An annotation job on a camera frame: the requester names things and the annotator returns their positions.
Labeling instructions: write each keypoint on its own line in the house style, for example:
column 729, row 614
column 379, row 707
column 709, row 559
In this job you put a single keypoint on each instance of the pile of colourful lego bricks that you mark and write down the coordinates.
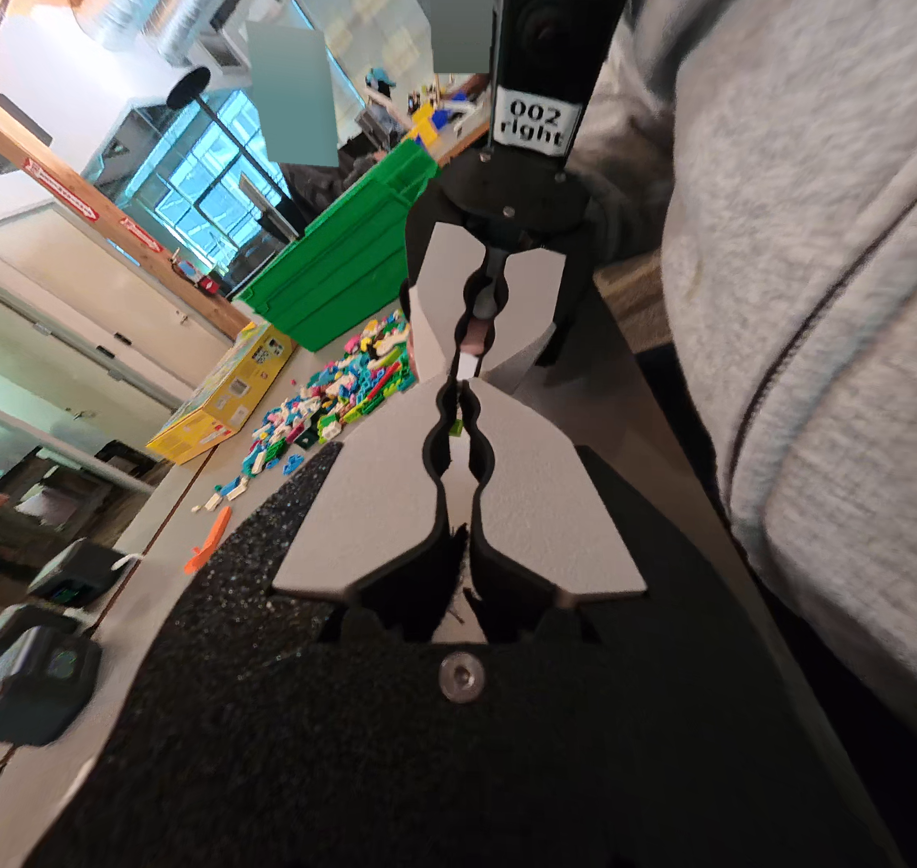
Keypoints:
column 337, row 391

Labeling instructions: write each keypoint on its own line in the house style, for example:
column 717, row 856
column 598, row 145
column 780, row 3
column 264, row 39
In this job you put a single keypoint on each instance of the grey hoodie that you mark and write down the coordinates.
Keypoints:
column 802, row 323

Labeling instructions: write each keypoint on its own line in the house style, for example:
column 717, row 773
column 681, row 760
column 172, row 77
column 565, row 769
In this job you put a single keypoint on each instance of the black device box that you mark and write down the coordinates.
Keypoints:
column 75, row 573
column 46, row 682

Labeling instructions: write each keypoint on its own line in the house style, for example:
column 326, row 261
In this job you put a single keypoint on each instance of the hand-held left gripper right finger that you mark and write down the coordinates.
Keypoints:
column 559, row 502

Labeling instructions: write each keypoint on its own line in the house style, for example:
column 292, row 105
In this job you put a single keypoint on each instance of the dark shelf unit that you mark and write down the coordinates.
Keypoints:
column 64, row 488

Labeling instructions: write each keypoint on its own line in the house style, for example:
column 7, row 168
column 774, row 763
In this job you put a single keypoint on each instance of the wooden beam with red signs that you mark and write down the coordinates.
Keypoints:
column 107, row 217

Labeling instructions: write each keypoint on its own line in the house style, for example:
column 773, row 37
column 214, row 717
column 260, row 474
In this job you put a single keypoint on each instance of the orange lego piece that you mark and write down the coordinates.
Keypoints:
column 209, row 540

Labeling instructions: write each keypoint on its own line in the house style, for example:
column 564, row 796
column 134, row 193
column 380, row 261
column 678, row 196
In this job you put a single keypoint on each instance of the blue lego brick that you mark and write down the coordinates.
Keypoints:
column 231, row 485

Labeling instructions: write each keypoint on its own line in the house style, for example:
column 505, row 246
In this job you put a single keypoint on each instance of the silver ventilation ducts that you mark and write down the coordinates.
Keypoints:
column 143, row 1

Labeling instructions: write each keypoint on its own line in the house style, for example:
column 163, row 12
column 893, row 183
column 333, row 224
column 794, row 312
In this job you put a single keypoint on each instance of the yellow cardboard lego box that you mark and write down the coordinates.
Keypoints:
column 229, row 395

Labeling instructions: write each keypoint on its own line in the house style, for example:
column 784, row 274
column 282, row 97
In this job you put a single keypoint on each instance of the small tan lego piece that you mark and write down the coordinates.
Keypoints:
column 467, row 367

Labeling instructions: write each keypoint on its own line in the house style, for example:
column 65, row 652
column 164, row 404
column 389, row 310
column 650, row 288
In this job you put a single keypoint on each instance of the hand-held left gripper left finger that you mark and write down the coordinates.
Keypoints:
column 372, row 502

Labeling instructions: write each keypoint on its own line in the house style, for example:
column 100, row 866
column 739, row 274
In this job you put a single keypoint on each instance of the black floor lamp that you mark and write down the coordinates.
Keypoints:
column 189, row 87

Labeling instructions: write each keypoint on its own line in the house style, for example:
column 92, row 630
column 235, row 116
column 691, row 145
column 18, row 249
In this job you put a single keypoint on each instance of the cluttered wooden background table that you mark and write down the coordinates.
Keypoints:
column 444, row 114

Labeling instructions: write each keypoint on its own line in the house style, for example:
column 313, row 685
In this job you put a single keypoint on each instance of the blue lego wedge piece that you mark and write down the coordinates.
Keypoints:
column 292, row 464

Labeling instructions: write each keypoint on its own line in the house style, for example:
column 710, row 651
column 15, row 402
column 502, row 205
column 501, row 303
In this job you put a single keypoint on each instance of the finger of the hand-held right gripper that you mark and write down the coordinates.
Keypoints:
column 534, row 302
column 440, row 287

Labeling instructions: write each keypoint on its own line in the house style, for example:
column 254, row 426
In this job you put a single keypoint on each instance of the white lego plate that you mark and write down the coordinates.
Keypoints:
column 213, row 501

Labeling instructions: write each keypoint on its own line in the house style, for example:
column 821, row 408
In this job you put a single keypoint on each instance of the green plastic bin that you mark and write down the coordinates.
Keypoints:
column 344, row 266

